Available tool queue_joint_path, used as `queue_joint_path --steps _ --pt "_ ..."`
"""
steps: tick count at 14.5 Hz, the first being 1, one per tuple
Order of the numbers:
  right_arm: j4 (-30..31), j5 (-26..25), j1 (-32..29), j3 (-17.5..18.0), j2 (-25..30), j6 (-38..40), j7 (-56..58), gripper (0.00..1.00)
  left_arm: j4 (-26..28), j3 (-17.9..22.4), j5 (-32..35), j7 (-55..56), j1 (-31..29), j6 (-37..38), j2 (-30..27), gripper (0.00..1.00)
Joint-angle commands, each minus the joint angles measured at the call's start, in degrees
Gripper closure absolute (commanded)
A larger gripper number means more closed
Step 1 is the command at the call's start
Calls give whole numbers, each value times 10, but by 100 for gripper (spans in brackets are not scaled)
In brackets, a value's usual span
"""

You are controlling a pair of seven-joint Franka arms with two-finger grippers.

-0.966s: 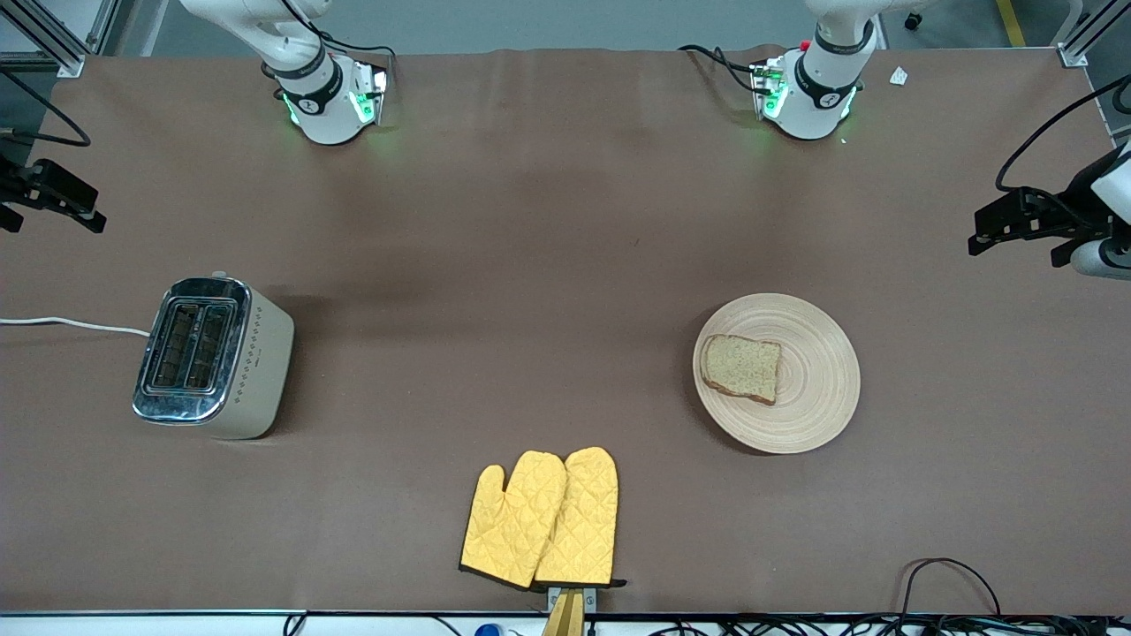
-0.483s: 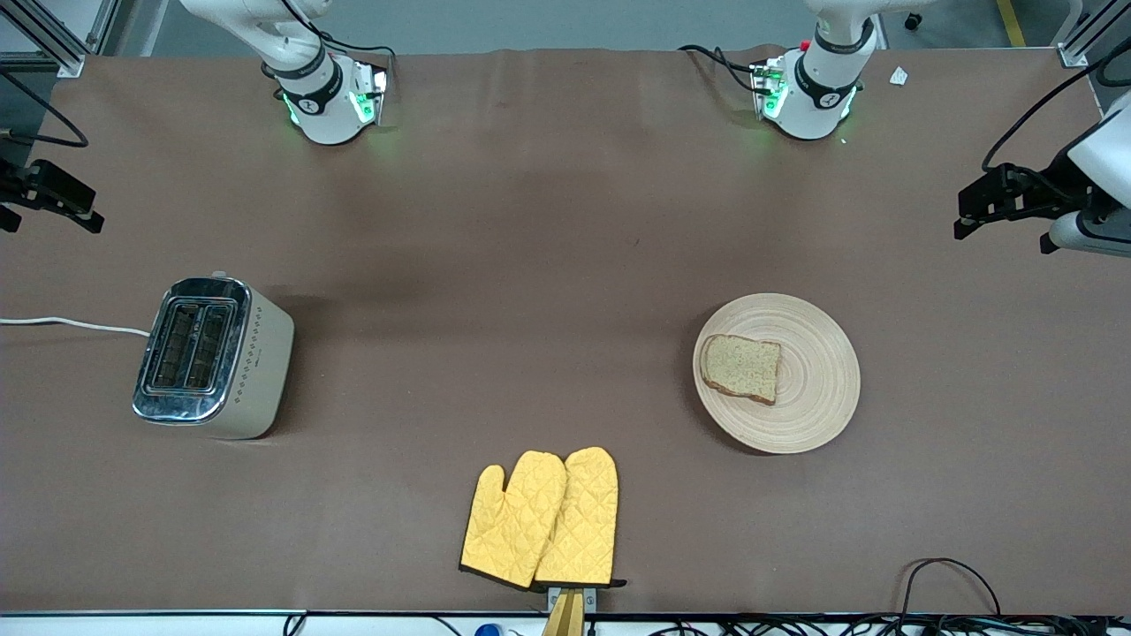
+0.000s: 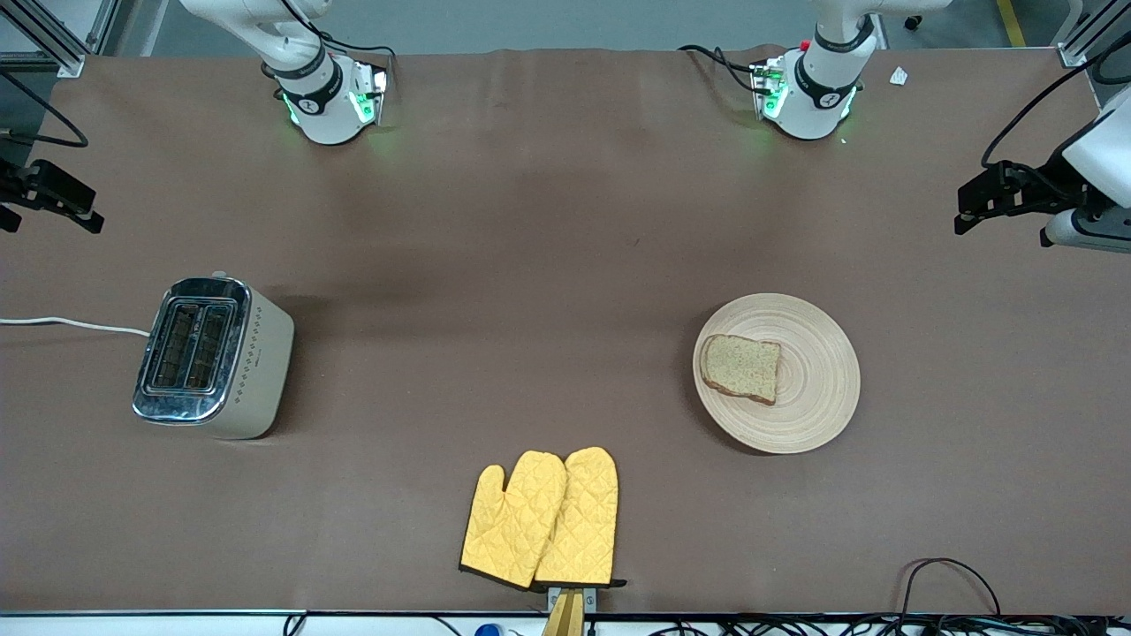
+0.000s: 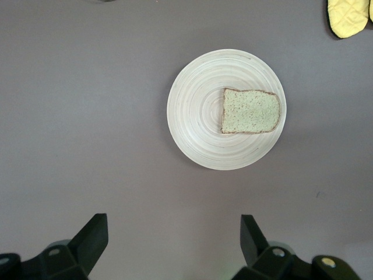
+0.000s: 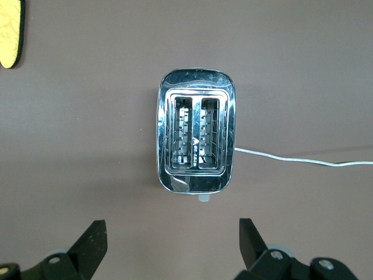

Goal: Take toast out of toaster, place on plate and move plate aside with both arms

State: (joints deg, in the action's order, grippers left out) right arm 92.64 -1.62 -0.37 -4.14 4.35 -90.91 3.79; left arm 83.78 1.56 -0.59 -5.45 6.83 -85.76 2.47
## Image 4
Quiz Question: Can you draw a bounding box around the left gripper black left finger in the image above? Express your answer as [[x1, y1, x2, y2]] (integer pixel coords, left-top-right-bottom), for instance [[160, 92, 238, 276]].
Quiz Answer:
[[0, 213, 109, 280]]

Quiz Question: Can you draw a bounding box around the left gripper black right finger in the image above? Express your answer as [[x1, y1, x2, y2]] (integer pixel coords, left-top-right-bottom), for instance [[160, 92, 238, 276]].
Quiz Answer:
[[230, 215, 361, 280]]

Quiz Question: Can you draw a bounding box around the brown bread toast slice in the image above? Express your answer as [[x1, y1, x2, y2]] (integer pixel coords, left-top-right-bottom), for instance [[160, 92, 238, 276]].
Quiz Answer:
[[220, 87, 282, 135]]

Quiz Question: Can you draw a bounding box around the round wooden plate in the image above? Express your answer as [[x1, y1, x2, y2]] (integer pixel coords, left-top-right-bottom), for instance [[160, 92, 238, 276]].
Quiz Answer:
[[166, 48, 287, 172]]

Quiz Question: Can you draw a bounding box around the table cover sheet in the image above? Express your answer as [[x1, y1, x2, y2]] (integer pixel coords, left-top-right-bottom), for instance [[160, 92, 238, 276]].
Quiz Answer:
[[0, 0, 373, 280]]

